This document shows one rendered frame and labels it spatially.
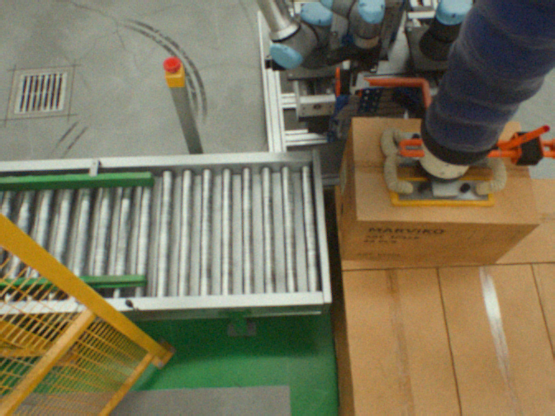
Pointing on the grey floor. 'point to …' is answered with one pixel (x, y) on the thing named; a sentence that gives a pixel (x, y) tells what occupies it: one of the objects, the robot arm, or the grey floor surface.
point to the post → (180, 94)
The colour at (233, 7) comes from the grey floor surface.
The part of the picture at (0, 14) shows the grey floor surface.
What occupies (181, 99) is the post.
